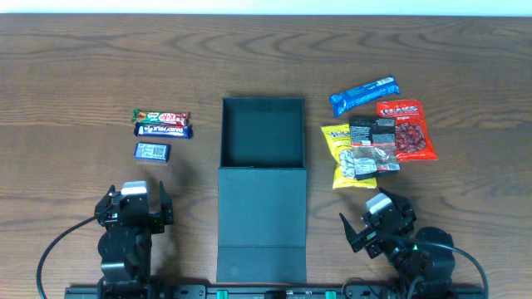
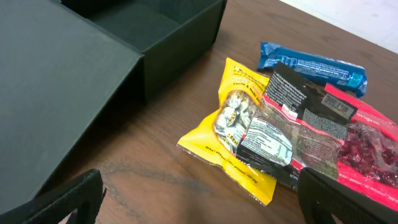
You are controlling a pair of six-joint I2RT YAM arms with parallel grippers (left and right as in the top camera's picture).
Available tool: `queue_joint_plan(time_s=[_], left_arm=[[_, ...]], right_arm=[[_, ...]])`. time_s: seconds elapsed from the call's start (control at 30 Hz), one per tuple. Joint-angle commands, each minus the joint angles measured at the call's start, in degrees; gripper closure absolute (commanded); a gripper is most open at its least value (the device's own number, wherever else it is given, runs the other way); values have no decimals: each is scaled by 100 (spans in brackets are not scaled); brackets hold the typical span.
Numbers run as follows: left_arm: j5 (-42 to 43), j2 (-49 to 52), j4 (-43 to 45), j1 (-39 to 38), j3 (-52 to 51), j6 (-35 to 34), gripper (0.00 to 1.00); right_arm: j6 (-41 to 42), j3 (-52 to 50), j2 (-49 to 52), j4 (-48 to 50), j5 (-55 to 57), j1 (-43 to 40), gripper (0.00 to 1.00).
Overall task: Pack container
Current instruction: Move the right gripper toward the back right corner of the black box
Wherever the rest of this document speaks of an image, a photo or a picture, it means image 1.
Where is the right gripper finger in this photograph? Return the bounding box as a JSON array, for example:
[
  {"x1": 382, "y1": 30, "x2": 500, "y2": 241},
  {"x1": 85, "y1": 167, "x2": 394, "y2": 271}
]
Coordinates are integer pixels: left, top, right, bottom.
[
  {"x1": 379, "y1": 188, "x2": 411, "y2": 208},
  {"x1": 339, "y1": 213, "x2": 363, "y2": 253}
]

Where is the yellow Hacks candy bag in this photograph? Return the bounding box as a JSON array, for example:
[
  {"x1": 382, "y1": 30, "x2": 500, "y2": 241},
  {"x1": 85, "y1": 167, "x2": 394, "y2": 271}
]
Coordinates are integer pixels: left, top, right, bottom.
[{"x1": 321, "y1": 124, "x2": 377, "y2": 189}]

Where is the black mounting rail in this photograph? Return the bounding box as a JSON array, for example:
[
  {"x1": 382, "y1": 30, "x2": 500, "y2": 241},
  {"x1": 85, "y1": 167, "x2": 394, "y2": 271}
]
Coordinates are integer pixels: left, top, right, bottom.
[{"x1": 64, "y1": 284, "x2": 485, "y2": 299}]

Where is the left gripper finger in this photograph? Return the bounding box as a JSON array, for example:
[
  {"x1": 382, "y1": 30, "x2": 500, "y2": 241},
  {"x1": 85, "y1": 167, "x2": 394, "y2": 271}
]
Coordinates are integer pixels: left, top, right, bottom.
[
  {"x1": 159, "y1": 181, "x2": 174, "y2": 225},
  {"x1": 94, "y1": 184, "x2": 116, "y2": 216}
]

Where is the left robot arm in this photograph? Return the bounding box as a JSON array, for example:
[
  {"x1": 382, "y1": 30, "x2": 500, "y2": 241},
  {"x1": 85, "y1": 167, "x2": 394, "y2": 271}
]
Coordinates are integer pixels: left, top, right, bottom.
[{"x1": 94, "y1": 181, "x2": 174, "y2": 298}]

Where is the small blue candy box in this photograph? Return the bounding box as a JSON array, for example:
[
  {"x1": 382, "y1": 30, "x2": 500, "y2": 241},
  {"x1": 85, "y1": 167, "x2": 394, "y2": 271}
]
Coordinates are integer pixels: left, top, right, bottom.
[{"x1": 134, "y1": 142, "x2": 171, "y2": 163}]

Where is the red Hacks candy bag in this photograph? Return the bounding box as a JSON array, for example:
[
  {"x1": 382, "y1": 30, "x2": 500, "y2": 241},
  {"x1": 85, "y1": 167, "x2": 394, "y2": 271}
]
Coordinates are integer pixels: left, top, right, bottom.
[{"x1": 377, "y1": 100, "x2": 438, "y2": 162}]

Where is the blue Oreo wrapper pack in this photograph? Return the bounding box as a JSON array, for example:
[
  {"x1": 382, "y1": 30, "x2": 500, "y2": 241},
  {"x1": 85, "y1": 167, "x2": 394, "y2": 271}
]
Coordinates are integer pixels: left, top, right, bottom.
[{"x1": 329, "y1": 75, "x2": 401, "y2": 118}]

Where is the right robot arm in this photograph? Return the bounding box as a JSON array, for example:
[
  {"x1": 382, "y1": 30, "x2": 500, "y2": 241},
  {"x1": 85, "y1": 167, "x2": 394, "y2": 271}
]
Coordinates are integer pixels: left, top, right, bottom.
[{"x1": 340, "y1": 188, "x2": 457, "y2": 298}]

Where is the dark green open box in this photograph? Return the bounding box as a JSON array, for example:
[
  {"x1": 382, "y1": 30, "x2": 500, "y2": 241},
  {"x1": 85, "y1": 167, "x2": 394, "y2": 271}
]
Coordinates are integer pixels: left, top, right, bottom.
[{"x1": 216, "y1": 97, "x2": 308, "y2": 283}]

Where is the green red KitKat bar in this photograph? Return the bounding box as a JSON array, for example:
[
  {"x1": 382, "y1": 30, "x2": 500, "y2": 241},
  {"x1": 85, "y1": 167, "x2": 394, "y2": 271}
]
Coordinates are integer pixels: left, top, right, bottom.
[{"x1": 131, "y1": 109, "x2": 189, "y2": 126}]

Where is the blue Dairy Milk bar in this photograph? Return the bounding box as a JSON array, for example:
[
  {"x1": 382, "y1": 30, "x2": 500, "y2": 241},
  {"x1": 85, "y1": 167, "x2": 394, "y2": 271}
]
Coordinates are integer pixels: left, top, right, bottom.
[{"x1": 133, "y1": 123, "x2": 193, "y2": 139}]

